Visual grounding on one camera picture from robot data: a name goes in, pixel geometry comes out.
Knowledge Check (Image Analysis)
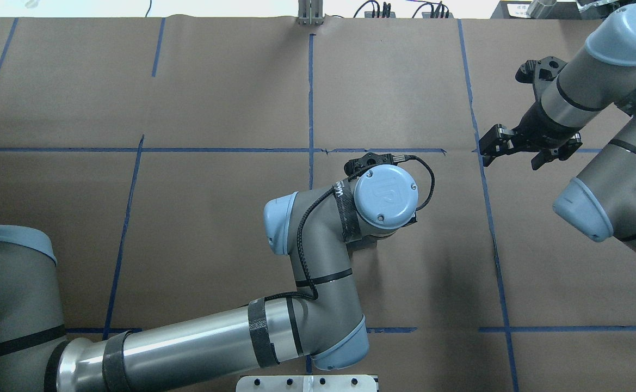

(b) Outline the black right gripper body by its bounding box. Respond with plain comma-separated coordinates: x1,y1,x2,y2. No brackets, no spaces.
507,101,582,155

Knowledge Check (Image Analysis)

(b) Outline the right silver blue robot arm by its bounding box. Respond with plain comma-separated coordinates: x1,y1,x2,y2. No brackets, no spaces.
478,3,636,253

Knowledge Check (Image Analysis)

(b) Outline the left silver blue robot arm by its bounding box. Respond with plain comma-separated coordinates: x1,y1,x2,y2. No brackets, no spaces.
0,148,501,391

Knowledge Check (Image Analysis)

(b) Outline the silver metal cylinder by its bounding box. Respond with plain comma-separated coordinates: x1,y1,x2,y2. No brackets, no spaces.
525,0,557,19

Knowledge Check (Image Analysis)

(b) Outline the brown paper table cover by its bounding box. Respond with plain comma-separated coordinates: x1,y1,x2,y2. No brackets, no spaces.
0,15,636,391

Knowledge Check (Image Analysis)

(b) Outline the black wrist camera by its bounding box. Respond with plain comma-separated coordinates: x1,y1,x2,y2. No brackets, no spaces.
343,153,409,176

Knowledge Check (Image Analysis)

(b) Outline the aluminium frame post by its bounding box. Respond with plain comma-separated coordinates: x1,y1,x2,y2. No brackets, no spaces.
297,0,325,26

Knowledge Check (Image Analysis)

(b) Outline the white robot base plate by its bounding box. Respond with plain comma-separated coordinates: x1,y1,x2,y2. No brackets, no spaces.
236,375,380,391

